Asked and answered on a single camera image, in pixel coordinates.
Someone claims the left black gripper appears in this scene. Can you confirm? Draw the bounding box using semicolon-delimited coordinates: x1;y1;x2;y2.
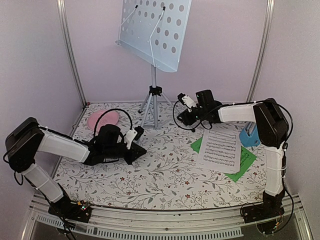
104;142;147;165

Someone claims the light blue music stand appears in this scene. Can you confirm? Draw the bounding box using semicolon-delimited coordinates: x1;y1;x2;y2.
116;0;192;129

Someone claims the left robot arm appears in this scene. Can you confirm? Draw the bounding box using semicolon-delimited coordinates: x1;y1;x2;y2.
3;117;147;217

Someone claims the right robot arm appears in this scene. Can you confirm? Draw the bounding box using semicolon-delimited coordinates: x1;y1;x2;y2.
174;89;293;218

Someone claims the dark blue mug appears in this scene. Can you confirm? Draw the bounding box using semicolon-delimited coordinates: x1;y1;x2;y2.
214;100;222;107

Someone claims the pink plate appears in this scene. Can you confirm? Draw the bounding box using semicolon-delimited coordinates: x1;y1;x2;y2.
87;110;119;132

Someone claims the white sheet music page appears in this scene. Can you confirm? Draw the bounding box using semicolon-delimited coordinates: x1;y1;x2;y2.
196;128;241;174

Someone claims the blue metronome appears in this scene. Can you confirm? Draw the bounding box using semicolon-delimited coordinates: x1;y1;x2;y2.
239;122;261;148

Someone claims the green paper sheet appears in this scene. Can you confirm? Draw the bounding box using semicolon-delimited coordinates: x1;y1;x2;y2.
190;136;258;183

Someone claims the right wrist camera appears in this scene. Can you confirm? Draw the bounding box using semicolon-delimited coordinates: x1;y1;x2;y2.
177;93;197;113

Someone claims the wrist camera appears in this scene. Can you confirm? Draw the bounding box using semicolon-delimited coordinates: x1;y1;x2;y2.
124;126;145;150
177;93;197;113

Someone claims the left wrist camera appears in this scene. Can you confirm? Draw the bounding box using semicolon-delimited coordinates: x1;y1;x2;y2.
124;126;145;150

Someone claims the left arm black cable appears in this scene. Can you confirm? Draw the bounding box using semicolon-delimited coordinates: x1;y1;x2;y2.
92;107;133;137

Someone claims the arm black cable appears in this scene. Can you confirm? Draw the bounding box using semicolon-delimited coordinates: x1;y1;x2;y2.
172;99;295;156
92;107;133;137

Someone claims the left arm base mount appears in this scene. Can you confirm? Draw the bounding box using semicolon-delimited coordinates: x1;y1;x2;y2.
48;199;92;223

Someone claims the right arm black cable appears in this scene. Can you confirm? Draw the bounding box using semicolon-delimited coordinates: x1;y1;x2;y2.
172;99;295;156

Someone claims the front aluminium rail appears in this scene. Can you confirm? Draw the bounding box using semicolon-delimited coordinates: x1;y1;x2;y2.
21;195;316;240

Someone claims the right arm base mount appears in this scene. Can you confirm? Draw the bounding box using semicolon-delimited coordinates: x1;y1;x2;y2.
240;203;285;235

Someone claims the right aluminium frame post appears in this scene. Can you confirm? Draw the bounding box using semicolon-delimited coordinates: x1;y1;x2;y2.
246;0;275;103

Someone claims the aluminium frame post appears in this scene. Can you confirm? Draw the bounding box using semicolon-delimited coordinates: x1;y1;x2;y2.
246;0;275;103
56;0;87;108

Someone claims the left aluminium frame post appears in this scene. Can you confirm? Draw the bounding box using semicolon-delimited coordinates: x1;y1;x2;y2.
56;0;87;108

